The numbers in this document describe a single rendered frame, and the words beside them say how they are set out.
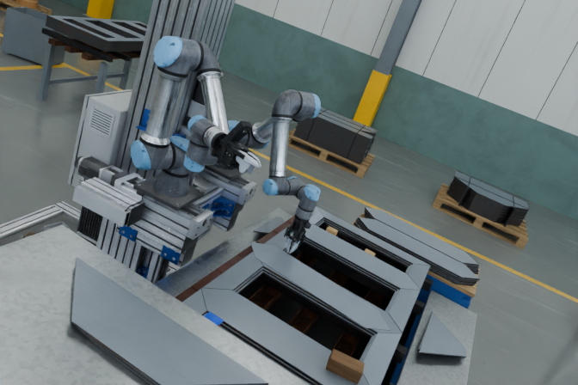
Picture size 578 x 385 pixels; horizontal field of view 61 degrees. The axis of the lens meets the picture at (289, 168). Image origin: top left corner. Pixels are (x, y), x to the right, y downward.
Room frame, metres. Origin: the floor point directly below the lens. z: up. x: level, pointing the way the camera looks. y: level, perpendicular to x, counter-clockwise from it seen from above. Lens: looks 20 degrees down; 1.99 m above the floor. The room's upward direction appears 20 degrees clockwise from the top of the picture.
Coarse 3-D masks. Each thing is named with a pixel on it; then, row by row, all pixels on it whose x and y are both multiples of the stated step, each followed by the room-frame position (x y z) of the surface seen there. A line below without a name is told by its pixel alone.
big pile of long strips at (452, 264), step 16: (368, 208) 3.00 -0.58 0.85; (368, 224) 2.74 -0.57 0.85; (384, 224) 2.83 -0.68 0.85; (400, 224) 2.93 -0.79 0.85; (384, 240) 2.65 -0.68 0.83; (400, 240) 2.69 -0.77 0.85; (416, 240) 2.78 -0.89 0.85; (432, 240) 2.86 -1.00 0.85; (416, 256) 2.58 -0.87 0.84; (432, 256) 2.62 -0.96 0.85; (448, 256) 2.71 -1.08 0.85; (464, 256) 2.80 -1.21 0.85; (448, 272) 2.52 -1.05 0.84; (464, 272) 2.57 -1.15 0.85
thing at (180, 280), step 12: (276, 216) 2.77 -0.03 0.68; (288, 216) 2.83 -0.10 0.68; (252, 228) 2.51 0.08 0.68; (228, 240) 2.29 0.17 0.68; (240, 240) 2.33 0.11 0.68; (252, 240) 2.38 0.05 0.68; (228, 252) 2.17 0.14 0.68; (240, 252) 2.21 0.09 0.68; (192, 264) 1.96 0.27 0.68; (204, 264) 2.00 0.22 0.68; (216, 264) 2.03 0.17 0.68; (168, 276) 1.81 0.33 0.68; (180, 276) 1.84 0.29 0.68; (192, 276) 1.87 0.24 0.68; (204, 276) 1.91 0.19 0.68; (168, 288) 1.73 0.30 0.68; (180, 288) 1.76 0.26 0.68
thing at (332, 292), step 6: (330, 282) 1.96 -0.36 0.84; (324, 288) 1.90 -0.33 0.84; (330, 288) 1.91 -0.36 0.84; (336, 288) 1.93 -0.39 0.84; (342, 288) 1.95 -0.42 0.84; (318, 294) 1.83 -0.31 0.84; (324, 294) 1.85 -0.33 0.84; (330, 294) 1.87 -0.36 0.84; (336, 294) 1.88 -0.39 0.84; (342, 294) 1.90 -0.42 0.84; (324, 300) 1.81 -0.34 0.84; (330, 300) 1.82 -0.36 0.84; (336, 300) 1.84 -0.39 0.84
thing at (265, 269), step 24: (360, 240) 2.55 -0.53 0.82; (264, 264) 1.91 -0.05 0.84; (408, 264) 2.46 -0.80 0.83; (240, 288) 1.70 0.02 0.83; (288, 288) 1.84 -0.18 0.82; (336, 312) 1.77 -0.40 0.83; (384, 312) 1.88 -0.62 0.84; (240, 336) 1.42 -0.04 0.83; (360, 360) 1.54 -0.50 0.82; (312, 384) 1.33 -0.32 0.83
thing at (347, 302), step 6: (348, 294) 1.92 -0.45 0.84; (342, 300) 1.86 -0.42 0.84; (348, 300) 1.87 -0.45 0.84; (354, 300) 1.89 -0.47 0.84; (360, 300) 1.91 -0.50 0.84; (336, 306) 1.79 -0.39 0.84; (342, 306) 1.81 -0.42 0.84; (348, 306) 1.83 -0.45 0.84; (354, 306) 1.84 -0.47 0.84; (342, 312) 1.77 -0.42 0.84; (348, 312) 1.78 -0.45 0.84
